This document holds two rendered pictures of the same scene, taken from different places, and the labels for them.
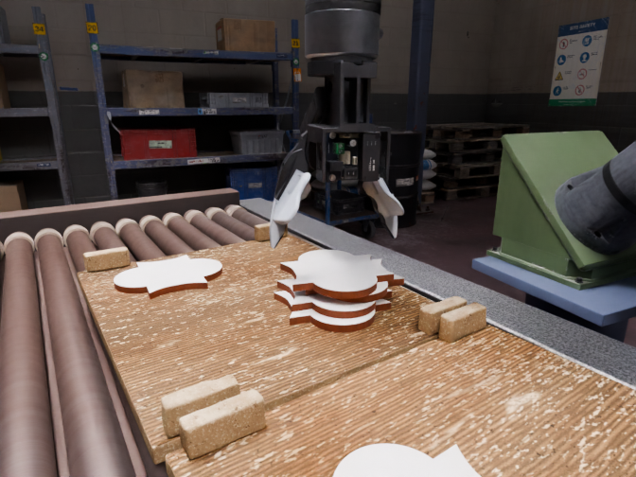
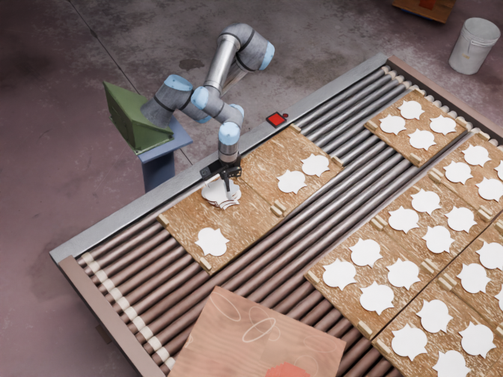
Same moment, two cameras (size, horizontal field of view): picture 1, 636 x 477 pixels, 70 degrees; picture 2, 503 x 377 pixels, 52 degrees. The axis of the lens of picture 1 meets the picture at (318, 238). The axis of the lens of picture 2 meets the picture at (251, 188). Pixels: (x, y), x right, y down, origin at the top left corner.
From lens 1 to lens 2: 216 cm
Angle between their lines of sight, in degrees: 85
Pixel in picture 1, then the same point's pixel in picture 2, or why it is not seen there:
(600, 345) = not seen: hidden behind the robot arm
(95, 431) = (278, 233)
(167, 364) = (260, 224)
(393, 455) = (281, 185)
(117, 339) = (252, 238)
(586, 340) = not seen: hidden behind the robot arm
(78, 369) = (260, 246)
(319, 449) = (278, 195)
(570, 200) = (160, 120)
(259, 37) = not seen: outside the picture
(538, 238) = (156, 137)
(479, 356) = (246, 170)
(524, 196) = (147, 130)
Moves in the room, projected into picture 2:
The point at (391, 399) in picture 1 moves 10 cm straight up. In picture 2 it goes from (264, 185) to (266, 172)
